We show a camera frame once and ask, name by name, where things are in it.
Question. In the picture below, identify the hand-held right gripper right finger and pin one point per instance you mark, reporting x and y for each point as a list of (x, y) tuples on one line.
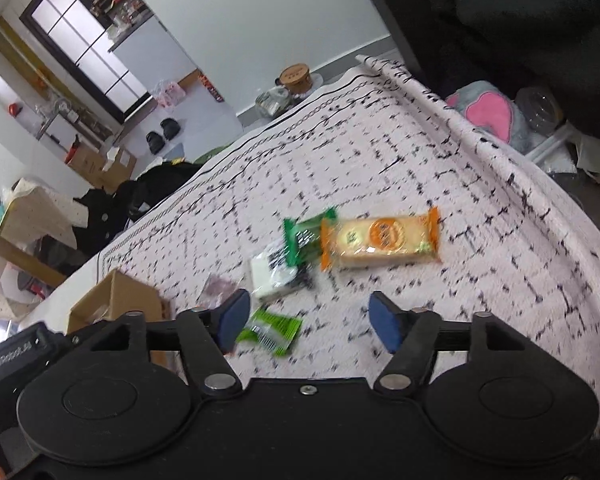
[(385, 320)]

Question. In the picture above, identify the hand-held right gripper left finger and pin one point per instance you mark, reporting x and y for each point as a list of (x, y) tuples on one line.
[(232, 317)]

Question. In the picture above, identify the clear dark snack packet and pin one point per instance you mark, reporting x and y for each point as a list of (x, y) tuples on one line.
[(215, 290)]

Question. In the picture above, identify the bright green snack packet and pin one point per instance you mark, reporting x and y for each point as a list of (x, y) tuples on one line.
[(275, 332)]

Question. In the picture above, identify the white black-print snack packet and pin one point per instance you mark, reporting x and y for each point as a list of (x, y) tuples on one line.
[(267, 280)]

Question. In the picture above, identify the orange cracker packet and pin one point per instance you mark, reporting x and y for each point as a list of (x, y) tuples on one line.
[(375, 245)]

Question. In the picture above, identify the dark green snack packet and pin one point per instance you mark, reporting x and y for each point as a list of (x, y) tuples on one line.
[(300, 240)]

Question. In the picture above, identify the brown cardboard box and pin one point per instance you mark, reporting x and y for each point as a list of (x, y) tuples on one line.
[(130, 295)]

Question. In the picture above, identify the small wooden table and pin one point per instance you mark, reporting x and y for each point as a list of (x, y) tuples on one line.
[(25, 260)]

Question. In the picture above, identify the white black-patterned blanket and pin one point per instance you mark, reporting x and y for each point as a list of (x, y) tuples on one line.
[(480, 210)]

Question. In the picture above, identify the black clothes pile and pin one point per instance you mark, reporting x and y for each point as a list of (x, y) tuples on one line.
[(145, 185)]

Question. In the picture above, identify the open floor cardboard box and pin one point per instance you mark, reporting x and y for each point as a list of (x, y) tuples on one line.
[(120, 165)]

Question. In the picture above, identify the tall floor cardboard box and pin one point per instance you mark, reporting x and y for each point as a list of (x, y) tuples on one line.
[(87, 162)]

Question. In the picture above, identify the grey crumpled bag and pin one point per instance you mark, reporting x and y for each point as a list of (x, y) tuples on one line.
[(274, 102)]

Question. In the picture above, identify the red plastic jug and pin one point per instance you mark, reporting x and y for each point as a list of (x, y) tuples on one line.
[(211, 88)]

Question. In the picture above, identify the grey pink heart plush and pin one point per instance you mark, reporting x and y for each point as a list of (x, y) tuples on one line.
[(485, 112)]

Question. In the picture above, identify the pink plastic bag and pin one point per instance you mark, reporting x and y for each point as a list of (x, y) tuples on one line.
[(167, 94)]

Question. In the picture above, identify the brown round container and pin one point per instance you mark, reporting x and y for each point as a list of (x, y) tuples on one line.
[(296, 79)]

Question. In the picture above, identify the clear plastic container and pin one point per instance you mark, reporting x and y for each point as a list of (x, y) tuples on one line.
[(537, 110)]

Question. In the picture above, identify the white kitchen cabinet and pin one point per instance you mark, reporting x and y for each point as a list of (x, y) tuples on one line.
[(150, 50)]

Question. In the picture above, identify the black chair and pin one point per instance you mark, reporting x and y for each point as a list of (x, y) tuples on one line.
[(395, 25)]

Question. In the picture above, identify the black glass pane door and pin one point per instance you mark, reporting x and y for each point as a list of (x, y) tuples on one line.
[(80, 45)]

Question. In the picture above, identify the black fleece coat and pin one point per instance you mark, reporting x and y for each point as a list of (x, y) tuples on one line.
[(505, 10)]

